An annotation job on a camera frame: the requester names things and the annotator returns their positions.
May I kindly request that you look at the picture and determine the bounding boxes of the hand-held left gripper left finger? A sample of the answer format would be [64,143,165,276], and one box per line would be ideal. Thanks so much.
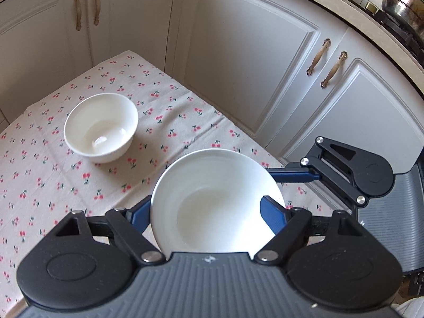
[53,196,165,266]

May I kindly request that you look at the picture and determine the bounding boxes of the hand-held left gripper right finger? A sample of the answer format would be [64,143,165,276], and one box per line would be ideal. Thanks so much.
[253,196,366,266]

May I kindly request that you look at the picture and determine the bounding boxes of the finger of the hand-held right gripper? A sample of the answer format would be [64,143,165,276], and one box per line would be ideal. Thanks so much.
[267,136,367,206]

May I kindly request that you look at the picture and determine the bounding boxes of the white pink-flowered bowl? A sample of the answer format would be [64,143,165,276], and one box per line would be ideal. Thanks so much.
[150,149,284,253]
[64,93,139,164]

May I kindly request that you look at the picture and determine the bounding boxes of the person's white jacket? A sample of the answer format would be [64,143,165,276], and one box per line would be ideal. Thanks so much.
[392,296,424,318]

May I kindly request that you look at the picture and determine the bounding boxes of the white cabinet door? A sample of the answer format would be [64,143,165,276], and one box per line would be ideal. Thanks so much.
[166,0,349,153]
[87,0,176,74]
[0,0,87,124]
[265,26,424,177]

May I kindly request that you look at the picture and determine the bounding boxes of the cherry-print tablecloth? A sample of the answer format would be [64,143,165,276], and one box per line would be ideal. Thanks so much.
[0,50,352,312]

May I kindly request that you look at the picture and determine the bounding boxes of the black gas stove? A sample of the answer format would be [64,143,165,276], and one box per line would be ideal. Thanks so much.
[326,0,424,54]

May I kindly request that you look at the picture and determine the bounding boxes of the white kitchen cabinets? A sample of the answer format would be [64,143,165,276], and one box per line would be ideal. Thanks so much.
[0,0,424,87]

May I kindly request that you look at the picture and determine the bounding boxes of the stainless steel pot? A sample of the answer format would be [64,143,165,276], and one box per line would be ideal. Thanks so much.
[380,0,424,31]

